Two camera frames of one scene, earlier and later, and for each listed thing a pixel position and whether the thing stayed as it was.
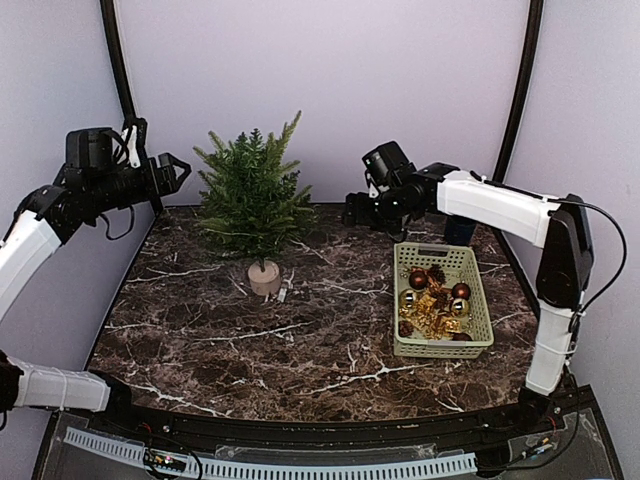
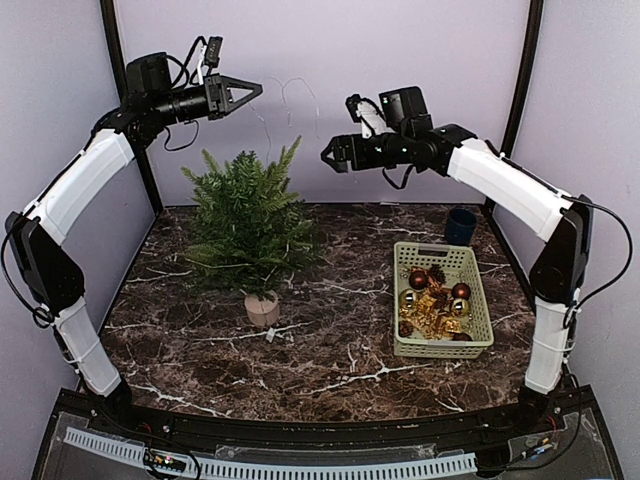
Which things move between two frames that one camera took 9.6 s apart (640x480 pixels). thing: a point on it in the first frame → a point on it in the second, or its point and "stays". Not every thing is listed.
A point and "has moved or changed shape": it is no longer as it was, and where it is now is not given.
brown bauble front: (461, 336) stays
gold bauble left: (407, 298) stays
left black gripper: (166, 175) → (217, 91)
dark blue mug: (459, 230) stays
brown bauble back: (418, 279) stays
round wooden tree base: (267, 282) → (262, 312)
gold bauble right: (459, 307) stays
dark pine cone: (436, 272) stays
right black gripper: (355, 211) → (341, 142)
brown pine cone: (405, 328) stays
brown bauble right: (460, 290) stays
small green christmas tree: (251, 200) has moved or changed shape
